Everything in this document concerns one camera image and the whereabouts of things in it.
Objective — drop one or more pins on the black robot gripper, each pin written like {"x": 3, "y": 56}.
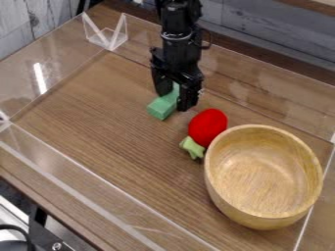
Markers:
{"x": 174, "y": 64}

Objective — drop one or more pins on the green rectangular block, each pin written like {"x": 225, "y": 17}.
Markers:
{"x": 163, "y": 106}

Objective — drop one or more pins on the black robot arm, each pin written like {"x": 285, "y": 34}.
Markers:
{"x": 179, "y": 16}

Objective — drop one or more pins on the brown wooden bowl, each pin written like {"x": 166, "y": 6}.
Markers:
{"x": 263, "y": 176}

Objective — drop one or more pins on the red plush strawberry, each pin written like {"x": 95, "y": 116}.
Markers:
{"x": 205, "y": 127}

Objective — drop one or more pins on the clear acrylic corner bracket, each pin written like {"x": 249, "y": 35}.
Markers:
{"x": 106, "y": 38}

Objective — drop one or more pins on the clear acrylic tray wall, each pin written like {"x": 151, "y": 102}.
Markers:
{"x": 102, "y": 165}

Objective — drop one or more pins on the black metal table frame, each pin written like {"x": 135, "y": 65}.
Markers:
{"x": 44, "y": 240}

